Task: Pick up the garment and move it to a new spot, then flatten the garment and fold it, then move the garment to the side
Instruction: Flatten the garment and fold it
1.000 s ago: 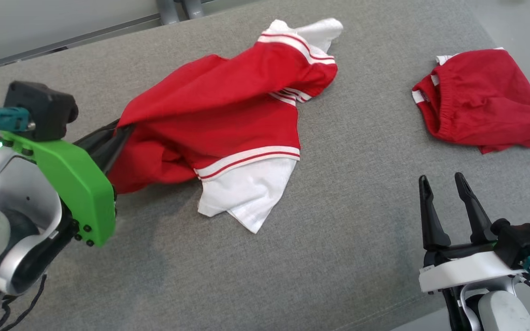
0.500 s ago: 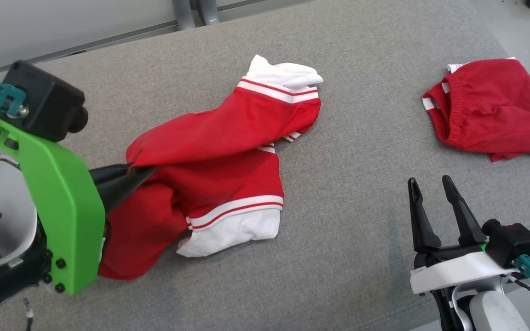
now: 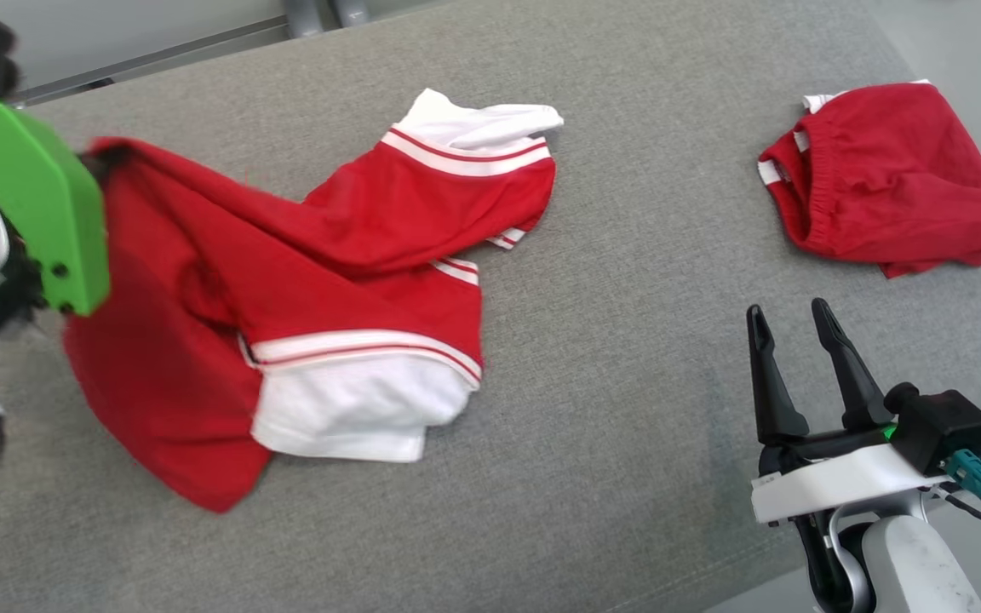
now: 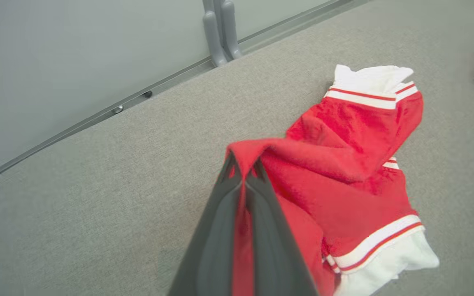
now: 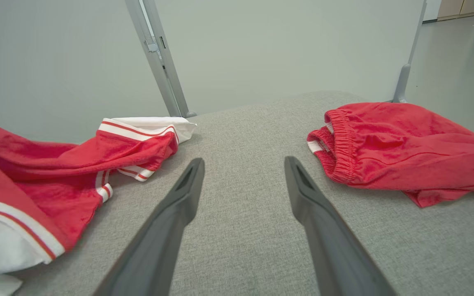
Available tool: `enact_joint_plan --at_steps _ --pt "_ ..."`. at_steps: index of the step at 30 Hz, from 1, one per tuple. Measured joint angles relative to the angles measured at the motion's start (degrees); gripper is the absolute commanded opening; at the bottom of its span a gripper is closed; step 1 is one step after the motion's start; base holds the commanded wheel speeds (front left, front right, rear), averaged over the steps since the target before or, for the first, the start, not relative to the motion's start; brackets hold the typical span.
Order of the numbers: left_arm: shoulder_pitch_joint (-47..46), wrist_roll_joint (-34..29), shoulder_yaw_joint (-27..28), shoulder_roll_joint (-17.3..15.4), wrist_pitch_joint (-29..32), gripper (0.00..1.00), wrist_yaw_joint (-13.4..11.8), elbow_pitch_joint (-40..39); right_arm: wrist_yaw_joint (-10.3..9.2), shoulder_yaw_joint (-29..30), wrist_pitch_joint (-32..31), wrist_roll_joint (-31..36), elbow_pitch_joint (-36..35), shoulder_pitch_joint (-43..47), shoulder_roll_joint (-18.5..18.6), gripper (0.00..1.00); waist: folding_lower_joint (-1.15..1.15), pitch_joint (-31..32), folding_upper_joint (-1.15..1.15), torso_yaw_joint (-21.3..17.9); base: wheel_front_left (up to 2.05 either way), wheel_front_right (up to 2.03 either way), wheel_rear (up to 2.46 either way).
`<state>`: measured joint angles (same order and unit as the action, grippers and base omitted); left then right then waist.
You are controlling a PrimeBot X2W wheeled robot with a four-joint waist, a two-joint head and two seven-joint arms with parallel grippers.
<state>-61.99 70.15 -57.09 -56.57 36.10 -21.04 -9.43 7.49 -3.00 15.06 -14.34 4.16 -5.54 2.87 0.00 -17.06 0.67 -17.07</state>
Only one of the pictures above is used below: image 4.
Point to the dark rail bolt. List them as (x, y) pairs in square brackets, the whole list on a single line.
[(147, 94)]

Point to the tall grey partition post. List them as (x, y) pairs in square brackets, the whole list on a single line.
[(231, 33)]

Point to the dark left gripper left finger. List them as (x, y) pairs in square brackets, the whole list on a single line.
[(208, 263)]

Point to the silver rail bolt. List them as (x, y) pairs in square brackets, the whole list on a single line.
[(117, 109)]

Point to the red jersey white sleeves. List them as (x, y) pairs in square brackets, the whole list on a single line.
[(344, 185)]

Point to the grey partition base rail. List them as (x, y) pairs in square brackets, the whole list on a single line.
[(76, 128)]

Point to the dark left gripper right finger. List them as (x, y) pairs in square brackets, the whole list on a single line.
[(278, 263)]

